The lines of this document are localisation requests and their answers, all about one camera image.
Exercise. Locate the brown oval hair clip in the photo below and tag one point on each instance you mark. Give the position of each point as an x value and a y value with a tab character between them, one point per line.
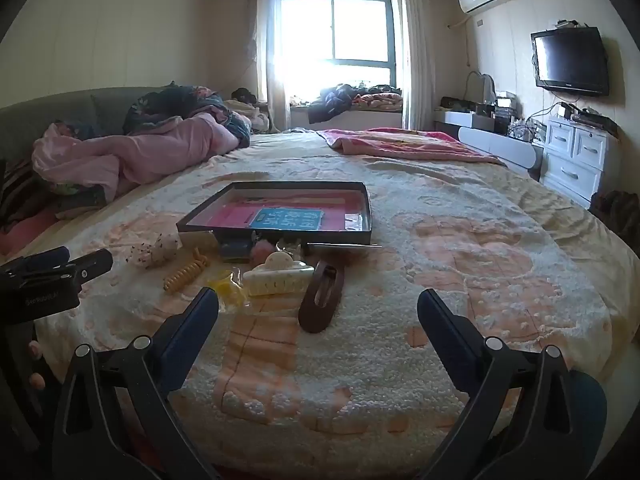
320	300

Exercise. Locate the dark brown bag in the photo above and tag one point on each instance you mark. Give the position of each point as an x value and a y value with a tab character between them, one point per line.
617	220

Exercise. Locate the black set-top box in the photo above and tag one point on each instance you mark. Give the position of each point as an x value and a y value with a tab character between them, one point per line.
592	119

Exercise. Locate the white desk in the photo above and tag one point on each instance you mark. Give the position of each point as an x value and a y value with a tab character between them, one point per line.
490	142

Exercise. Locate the pile of clothes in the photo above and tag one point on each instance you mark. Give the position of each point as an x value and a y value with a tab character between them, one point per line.
350	97

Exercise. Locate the arched mirror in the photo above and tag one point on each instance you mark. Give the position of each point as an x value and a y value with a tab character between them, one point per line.
481	87

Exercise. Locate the flat clear plastic bag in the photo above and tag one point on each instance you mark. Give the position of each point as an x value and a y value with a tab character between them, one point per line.
345	246

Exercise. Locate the pink red patterned blanket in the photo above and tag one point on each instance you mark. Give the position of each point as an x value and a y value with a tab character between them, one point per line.
400	142

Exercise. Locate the white sheer curtain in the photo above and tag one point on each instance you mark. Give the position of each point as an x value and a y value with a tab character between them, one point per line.
417	60
270	60

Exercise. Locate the cream dotted bow scrunchie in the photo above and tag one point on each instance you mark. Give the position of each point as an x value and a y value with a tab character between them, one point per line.
152	252

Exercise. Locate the person's left hand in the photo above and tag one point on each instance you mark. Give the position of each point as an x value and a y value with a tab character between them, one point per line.
35	349

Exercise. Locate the black shallow tray box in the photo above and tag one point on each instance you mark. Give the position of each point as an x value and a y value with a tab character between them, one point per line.
280	236

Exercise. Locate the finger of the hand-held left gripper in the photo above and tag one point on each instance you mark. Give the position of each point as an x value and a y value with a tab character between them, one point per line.
92	265
47	259

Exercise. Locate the yellow hair clip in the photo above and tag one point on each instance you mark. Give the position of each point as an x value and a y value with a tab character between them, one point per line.
227	290

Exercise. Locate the pink pompom hair clip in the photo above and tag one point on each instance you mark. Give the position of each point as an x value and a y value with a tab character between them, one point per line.
261	251

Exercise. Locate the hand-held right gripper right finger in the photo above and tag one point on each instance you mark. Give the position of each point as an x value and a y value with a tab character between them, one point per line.
440	321

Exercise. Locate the small black cloth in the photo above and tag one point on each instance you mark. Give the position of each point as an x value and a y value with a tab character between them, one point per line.
244	94

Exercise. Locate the window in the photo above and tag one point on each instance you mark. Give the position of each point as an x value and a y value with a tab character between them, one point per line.
340	30

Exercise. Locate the cream cloud hair claw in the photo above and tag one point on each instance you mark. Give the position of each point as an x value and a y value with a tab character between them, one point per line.
277	275

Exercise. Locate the pink quilt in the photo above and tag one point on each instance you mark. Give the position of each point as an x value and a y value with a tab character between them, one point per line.
150	152

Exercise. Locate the white drawer cabinet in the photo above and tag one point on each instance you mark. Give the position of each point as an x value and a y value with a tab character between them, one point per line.
575	155

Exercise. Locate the black wall television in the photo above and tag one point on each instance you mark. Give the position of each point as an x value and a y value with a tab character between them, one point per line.
570	60

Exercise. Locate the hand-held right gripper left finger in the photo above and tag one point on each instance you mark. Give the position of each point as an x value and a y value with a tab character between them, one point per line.
194	321

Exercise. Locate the dark floral blanket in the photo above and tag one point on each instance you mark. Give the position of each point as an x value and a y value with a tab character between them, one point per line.
170	100

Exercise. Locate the grey padded headboard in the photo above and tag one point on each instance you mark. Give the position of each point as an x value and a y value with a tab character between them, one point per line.
60	110

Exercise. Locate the striped pillow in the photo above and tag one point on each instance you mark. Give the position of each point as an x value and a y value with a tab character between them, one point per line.
17	195

